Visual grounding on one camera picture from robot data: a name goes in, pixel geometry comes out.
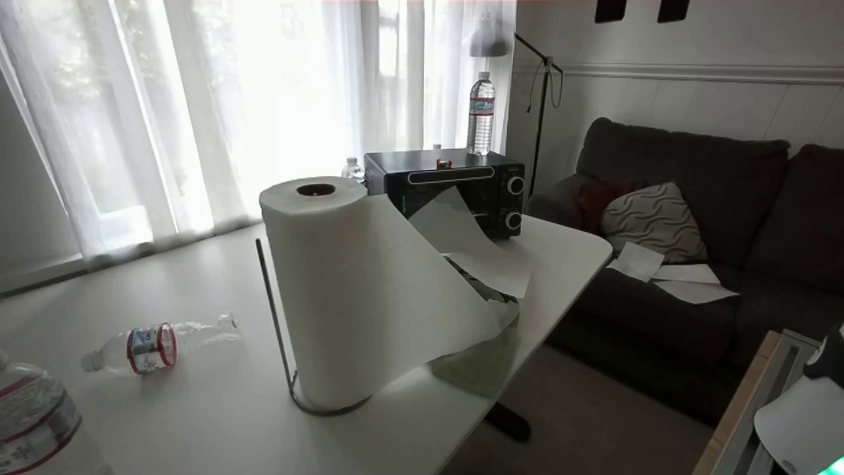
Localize white paper towel roll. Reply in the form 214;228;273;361
259;177;530;409

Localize black toaster oven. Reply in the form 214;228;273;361
363;148;525;240

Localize small water bottle behind oven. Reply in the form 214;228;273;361
340;156;363;183

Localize upright clear water bottle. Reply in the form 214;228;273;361
467;72;495;154

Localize dark red cushion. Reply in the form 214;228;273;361
575;183;616;233

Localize black table leg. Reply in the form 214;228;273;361
484;404;533;443

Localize black floor lamp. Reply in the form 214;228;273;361
514;34;565;194

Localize patterned beige cushion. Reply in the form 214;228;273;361
601;183;706;265

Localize white papers on sofa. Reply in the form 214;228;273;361
609;243;732;305

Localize dark grey sofa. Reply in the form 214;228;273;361
530;120;844;422

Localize lying clear water bottle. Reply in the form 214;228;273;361
81;315;240;377

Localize white sheer curtain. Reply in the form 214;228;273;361
0;0;517;262

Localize near water bottle red label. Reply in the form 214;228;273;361
0;353;112;475

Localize wire paper towel holder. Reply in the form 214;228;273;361
252;237;372;417

